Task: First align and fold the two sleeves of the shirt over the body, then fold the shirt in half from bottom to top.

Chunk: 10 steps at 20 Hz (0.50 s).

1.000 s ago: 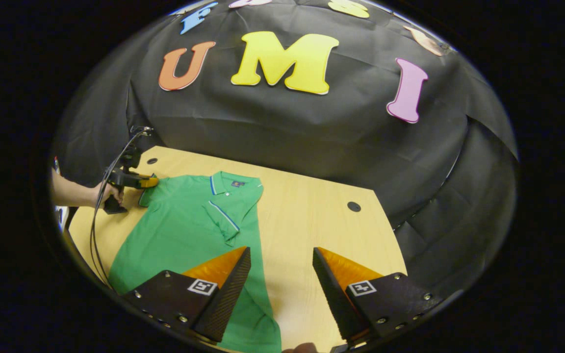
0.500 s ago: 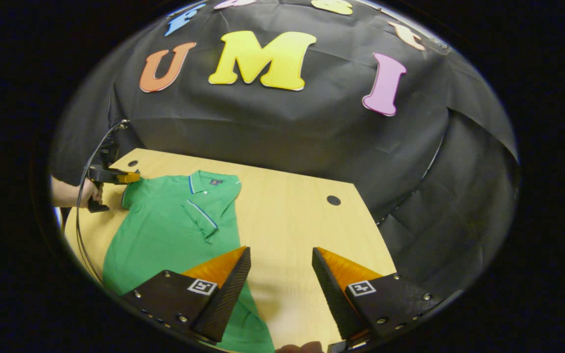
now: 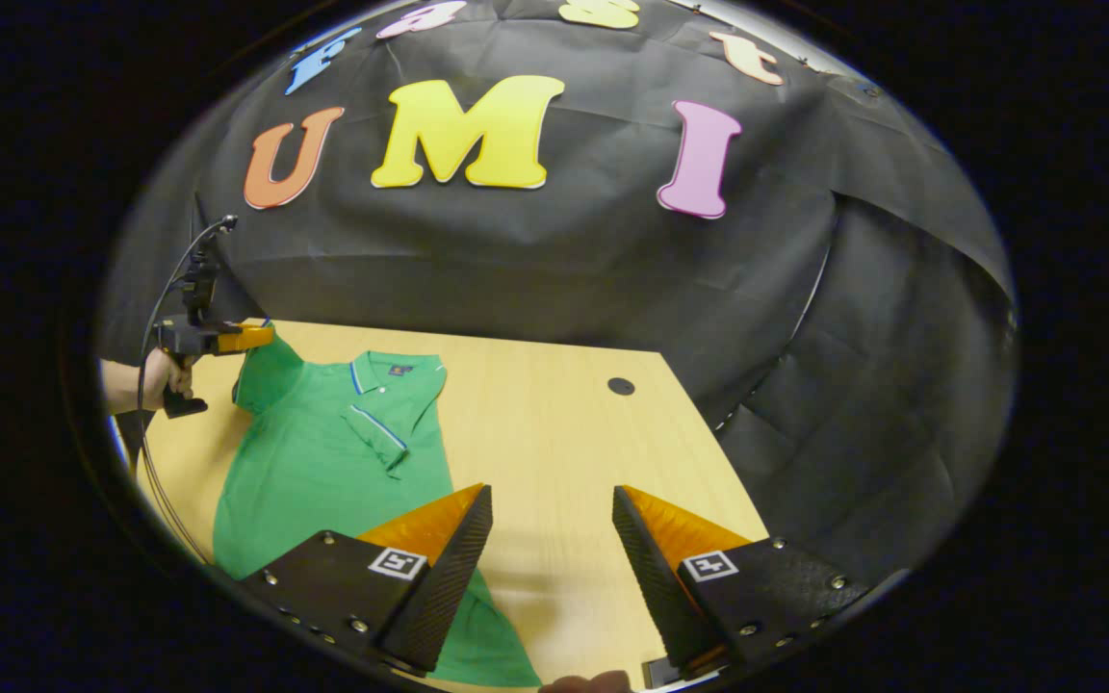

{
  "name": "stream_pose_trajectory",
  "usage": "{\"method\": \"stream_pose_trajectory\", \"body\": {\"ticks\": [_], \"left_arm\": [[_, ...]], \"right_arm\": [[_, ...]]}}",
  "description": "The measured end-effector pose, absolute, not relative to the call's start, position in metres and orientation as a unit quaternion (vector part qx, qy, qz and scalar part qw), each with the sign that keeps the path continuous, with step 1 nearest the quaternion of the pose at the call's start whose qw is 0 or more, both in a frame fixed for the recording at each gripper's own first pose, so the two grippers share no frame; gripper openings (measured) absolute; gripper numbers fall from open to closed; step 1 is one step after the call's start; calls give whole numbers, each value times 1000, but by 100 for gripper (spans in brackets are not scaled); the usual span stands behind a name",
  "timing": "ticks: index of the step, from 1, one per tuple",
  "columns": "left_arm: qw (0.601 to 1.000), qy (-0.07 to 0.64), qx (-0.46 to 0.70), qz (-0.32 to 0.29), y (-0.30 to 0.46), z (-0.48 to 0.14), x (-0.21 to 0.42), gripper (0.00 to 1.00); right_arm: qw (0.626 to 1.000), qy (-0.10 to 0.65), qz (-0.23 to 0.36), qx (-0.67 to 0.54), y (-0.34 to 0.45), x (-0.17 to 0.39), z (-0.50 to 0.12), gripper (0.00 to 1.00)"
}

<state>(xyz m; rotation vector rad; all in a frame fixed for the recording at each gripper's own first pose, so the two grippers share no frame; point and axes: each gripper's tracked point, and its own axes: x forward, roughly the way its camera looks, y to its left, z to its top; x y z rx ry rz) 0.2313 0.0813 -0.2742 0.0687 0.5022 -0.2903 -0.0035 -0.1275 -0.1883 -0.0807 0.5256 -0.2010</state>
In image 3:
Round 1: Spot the green T-shirt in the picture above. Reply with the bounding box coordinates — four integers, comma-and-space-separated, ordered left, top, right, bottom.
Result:
213, 332, 543, 687

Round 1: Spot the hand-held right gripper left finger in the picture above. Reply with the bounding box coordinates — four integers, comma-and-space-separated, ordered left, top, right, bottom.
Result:
235, 482, 496, 675

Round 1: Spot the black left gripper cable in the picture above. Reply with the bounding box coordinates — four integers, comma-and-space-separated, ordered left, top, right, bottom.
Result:
134, 218, 233, 567

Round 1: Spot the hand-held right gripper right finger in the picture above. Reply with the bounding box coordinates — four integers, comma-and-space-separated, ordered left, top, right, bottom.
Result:
610, 484, 873, 675

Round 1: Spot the black backdrop cloth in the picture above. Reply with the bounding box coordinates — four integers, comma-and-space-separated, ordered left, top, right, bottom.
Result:
97, 0, 1018, 578

